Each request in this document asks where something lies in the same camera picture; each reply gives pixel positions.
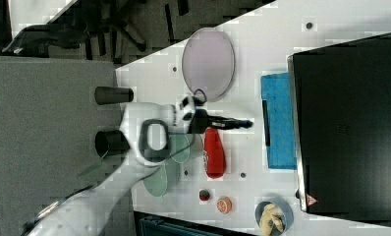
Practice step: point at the orange slice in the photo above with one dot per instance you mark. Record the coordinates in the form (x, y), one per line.
(224, 205)

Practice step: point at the black cylinder holder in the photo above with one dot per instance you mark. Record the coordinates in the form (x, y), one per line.
(108, 95)
(110, 143)

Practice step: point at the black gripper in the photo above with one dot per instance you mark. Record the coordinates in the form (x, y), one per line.
(202, 121)

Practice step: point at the black office chair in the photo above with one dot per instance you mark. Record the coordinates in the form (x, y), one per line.
(64, 23)

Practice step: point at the upper black cylinder holder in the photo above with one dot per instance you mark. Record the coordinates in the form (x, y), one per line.
(108, 95)

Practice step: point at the red ketchup bottle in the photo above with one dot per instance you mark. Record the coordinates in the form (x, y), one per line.
(215, 164)

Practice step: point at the blue metal frame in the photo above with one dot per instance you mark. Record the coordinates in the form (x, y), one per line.
(155, 225)

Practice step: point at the lilac round plate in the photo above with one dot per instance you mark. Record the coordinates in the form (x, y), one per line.
(208, 63)

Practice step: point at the lower black cylinder holder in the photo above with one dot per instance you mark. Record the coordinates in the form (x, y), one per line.
(110, 143)

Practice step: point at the green oval colander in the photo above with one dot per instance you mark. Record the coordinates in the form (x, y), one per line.
(164, 179)

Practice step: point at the blue bowl with banana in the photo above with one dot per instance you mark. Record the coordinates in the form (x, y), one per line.
(273, 216)

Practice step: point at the black toaster oven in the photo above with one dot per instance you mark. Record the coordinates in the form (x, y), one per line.
(329, 119)

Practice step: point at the strawberry near orange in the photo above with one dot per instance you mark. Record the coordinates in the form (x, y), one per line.
(204, 195)

